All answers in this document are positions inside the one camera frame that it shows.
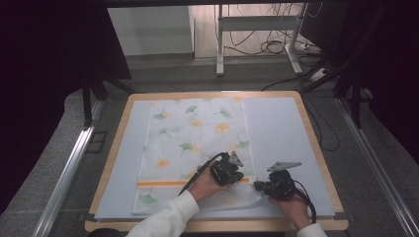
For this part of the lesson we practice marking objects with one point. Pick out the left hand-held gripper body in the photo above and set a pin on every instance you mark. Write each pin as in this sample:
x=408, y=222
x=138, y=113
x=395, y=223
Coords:
x=225, y=166

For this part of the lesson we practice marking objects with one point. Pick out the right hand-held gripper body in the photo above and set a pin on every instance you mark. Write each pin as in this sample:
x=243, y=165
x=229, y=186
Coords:
x=281, y=182

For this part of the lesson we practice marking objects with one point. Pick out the white leaf-print mesh zipper bag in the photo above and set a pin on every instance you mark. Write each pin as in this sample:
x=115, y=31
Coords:
x=194, y=131

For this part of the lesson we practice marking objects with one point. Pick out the person's left hand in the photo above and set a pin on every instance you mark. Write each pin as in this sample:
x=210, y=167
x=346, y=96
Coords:
x=206, y=184

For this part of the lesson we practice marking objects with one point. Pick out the person's right hand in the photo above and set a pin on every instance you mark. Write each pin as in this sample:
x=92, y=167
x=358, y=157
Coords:
x=293, y=210

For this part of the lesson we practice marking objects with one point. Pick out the light blue table mat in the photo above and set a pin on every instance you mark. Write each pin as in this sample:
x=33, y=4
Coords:
x=280, y=131

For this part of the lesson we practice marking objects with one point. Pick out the white power strip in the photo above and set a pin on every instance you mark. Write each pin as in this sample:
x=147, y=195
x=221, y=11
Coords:
x=308, y=48
x=318, y=74

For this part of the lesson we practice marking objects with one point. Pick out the black metal stand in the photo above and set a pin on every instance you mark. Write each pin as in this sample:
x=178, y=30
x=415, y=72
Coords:
x=88, y=102
x=355, y=92

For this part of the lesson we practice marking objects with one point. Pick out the dark floor vent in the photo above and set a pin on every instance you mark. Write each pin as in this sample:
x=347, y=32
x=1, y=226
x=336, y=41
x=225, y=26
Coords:
x=96, y=142

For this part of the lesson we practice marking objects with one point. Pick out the white board panel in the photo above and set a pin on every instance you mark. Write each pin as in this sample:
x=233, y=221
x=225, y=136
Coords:
x=150, y=31

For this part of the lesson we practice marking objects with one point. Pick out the dark curtain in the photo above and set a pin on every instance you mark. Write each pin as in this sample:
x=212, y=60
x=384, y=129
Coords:
x=395, y=72
x=42, y=82

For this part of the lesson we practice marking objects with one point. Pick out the aluminium floor rail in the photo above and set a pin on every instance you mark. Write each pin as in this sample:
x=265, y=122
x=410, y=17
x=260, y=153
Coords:
x=375, y=164
x=67, y=171

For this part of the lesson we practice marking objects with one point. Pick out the white metal desk frame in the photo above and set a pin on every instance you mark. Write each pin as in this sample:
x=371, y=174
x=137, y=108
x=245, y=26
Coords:
x=257, y=24

